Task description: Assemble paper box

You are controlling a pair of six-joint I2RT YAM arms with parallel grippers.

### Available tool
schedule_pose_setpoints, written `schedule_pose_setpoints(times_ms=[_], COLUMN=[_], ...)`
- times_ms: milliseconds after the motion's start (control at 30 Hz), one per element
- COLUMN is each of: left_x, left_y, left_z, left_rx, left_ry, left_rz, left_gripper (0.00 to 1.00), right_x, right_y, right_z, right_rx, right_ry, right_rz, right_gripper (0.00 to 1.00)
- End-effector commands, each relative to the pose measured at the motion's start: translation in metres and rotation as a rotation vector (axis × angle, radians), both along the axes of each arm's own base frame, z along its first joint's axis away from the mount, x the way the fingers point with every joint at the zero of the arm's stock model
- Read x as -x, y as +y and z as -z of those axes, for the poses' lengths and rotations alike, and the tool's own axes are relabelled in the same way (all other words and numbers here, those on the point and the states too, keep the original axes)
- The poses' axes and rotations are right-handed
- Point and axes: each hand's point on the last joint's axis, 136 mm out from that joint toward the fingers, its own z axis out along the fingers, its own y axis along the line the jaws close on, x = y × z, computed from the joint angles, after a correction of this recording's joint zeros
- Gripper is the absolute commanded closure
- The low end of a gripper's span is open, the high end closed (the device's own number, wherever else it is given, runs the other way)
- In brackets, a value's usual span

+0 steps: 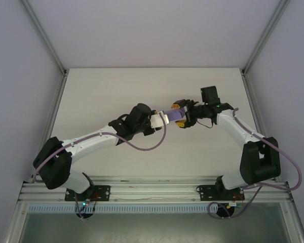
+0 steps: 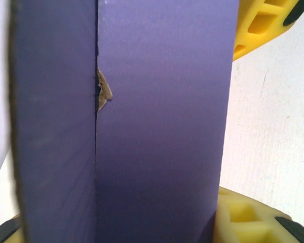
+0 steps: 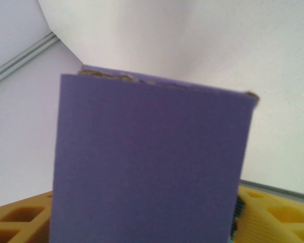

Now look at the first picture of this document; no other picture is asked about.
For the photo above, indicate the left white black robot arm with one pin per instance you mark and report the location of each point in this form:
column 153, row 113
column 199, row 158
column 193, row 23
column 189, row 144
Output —
column 91, row 143

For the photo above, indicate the metal sheet panel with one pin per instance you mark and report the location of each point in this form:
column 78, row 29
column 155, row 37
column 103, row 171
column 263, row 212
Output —
column 152, row 227

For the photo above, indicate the aluminium corner post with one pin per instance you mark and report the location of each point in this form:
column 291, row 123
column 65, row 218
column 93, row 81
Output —
column 266, row 35
column 44, row 38

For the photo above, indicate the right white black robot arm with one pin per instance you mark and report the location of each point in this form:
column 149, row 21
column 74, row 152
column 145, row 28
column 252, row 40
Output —
column 233, row 129

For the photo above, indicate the right aluminium side rail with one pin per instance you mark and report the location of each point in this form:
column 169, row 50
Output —
column 258, row 121

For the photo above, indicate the left aluminium side rail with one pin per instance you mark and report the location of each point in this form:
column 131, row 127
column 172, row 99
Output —
column 50, row 121

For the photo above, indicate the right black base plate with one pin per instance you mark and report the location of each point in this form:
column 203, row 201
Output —
column 205, row 192

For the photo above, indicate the right aluminium corner post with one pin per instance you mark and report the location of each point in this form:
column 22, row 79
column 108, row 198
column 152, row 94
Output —
column 266, row 35

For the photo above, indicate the aluminium side rail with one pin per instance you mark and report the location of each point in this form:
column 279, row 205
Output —
column 50, row 121
column 258, row 121

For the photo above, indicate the left aluminium corner post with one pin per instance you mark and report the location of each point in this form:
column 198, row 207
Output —
column 44, row 38

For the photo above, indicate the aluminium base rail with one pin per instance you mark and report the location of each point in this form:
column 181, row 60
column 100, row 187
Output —
column 154, row 189

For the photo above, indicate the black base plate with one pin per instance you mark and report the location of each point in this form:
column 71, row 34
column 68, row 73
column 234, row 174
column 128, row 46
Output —
column 101, row 192
column 205, row 192

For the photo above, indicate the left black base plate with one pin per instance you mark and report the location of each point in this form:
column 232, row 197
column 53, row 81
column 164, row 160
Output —
column 101, row 192

